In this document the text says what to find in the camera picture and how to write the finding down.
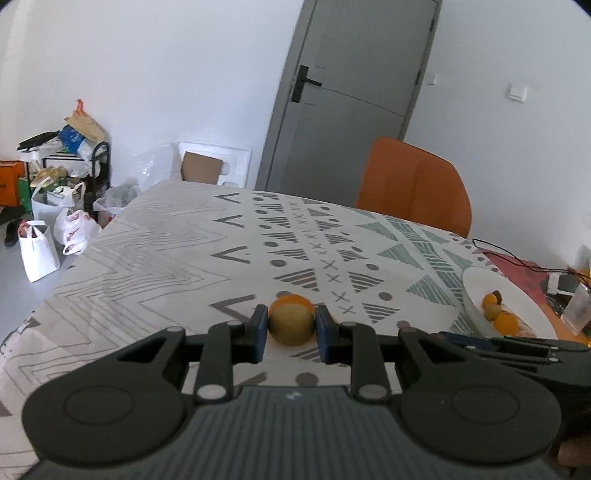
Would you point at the white shopping bag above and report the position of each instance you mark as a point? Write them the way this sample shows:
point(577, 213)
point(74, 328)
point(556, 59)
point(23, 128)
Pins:
point(39, 254)

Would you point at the white foam panel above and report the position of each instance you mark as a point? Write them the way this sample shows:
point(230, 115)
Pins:
point(235, 159)

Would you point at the green-brown round fruit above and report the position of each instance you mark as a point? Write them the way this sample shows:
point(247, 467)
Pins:
point(493, 312)
point(292, 328)

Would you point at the small orange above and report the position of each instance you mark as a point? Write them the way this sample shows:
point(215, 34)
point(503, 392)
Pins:
point(488, 302)

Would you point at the brown cardboard box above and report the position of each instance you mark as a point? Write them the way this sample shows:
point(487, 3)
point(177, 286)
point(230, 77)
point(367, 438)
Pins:
point(202, 168)

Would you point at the red table mat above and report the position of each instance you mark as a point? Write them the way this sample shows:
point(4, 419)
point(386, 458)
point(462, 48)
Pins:
point(521, 277)

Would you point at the patterned white tablecloth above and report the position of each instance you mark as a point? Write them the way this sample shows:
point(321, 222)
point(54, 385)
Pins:
point(161, 258)

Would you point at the black metal rack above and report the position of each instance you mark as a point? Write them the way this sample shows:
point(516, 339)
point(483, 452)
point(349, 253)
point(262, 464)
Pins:
point(99, 170)

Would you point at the pale peel piece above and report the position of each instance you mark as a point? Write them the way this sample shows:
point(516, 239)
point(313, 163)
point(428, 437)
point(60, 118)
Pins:
point(525, 330)

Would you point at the brown paper bag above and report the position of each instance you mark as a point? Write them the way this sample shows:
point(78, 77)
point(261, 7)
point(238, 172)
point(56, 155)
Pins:
point(85, 122)

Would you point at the dark brown round fruit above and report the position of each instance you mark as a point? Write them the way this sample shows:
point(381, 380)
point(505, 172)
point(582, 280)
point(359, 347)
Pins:
point(496, 294)

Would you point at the black flat item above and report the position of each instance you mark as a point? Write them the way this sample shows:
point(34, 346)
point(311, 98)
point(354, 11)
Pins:
point(37, 141)

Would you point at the clear plastic bag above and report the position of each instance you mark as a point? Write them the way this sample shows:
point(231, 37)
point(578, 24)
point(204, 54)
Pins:
point(117, 201)

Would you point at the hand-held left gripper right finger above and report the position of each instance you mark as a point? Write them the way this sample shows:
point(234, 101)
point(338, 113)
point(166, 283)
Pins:
point(324, 334)

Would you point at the grey door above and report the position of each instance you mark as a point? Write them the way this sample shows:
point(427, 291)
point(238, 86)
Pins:
point(351, 92)

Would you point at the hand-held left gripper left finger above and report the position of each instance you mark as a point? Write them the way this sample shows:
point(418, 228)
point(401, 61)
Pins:
point(260, 334)

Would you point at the white round plate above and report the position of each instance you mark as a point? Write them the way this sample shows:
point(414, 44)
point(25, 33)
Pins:
point(475, 295)

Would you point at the white red-print plastic bag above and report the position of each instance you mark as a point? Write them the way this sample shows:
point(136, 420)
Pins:
point(76, 230)

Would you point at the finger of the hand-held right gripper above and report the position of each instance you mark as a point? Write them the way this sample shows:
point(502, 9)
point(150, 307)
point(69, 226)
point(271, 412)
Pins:
point(461, 337)
point(531, 362)

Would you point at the large orange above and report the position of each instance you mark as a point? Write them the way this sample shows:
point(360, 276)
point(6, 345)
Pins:
point(292, 302)
point(506, 324)

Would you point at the green box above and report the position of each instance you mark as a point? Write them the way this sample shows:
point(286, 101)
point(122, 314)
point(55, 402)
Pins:
point(24, 196)

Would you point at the clear plastic cup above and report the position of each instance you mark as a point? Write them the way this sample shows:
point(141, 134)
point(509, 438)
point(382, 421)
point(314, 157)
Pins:
point(577, 309)

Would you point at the orange chair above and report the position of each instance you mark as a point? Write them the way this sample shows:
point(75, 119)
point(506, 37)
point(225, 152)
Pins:
point(411, 184)

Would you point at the orange box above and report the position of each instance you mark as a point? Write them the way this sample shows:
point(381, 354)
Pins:
point(10, 183)

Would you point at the white bag with goods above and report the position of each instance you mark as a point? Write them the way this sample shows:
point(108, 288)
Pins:
point(57, 201)

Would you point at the blue plastic bag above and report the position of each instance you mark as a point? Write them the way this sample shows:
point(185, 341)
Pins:
point(71, 138)

